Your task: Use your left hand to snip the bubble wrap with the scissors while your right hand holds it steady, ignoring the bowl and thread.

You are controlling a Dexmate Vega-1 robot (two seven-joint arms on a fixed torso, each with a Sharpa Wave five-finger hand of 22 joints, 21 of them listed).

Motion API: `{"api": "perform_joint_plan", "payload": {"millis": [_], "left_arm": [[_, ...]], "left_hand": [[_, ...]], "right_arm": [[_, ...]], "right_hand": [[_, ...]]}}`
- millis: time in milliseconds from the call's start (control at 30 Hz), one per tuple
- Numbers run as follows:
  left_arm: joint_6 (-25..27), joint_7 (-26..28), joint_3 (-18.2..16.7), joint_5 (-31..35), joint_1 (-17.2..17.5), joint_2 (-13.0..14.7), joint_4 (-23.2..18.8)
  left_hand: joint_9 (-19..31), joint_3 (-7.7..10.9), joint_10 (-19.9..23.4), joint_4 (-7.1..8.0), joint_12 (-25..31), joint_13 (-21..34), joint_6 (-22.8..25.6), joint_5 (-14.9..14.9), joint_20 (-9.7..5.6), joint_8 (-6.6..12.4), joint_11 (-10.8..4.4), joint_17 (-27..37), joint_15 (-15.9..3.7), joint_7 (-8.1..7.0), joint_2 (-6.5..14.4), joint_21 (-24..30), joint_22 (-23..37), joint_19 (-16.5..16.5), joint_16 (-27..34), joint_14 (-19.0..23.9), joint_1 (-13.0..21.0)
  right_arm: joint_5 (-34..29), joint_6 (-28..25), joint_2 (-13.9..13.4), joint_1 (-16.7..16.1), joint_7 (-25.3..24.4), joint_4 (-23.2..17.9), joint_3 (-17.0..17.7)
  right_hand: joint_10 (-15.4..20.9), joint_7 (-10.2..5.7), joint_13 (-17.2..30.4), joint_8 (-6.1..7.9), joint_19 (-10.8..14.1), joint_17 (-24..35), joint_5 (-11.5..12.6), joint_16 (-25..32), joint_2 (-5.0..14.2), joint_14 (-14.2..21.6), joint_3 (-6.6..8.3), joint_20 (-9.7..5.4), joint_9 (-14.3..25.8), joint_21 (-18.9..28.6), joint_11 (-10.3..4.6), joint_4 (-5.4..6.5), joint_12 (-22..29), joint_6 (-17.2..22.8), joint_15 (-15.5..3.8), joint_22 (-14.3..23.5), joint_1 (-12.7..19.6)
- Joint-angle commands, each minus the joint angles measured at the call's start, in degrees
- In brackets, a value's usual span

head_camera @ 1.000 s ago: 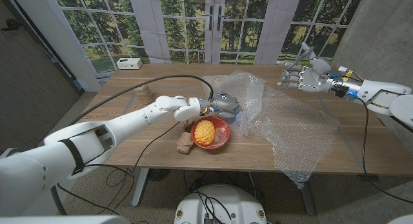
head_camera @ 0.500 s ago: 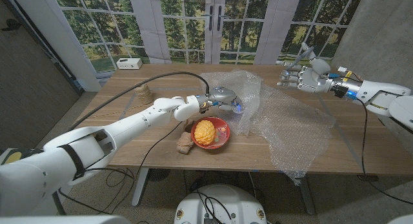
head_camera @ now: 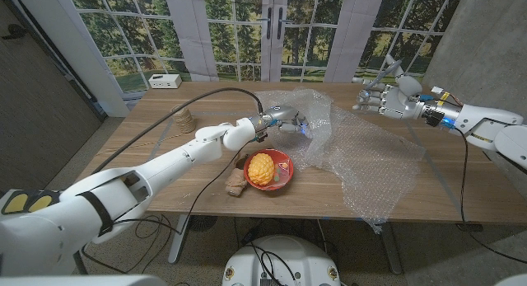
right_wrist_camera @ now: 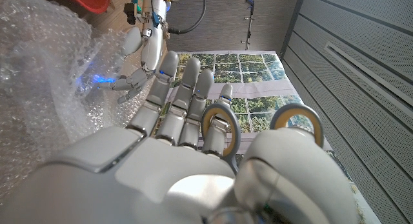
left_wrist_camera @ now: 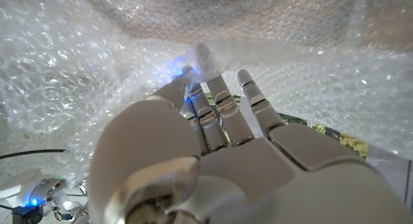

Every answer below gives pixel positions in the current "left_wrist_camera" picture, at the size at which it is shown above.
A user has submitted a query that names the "printed forest window backdrop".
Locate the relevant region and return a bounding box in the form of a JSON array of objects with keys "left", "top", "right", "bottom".
[{"left": 206, "top": 93, "right": 413, "bottom": 214}]

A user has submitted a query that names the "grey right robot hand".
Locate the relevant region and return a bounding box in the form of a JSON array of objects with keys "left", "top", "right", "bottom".
[{"left": 53, "top": 179, "right": 93, "bottom": 224}]

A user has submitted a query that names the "clear bubble wrap sheet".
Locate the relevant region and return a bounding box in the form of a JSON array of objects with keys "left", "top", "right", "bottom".
[{"left": 0, "top": 0, "right": 413, "bottom": 188}]

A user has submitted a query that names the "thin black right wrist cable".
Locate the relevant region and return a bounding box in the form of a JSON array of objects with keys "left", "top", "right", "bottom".
[{"left": 0, "top": 148, "right": 68, "bottom": 161}]

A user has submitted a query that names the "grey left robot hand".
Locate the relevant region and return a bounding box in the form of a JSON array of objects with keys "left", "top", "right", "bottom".
[{"left": 87, "top": 42, "right": 413, "bottom": 224}]

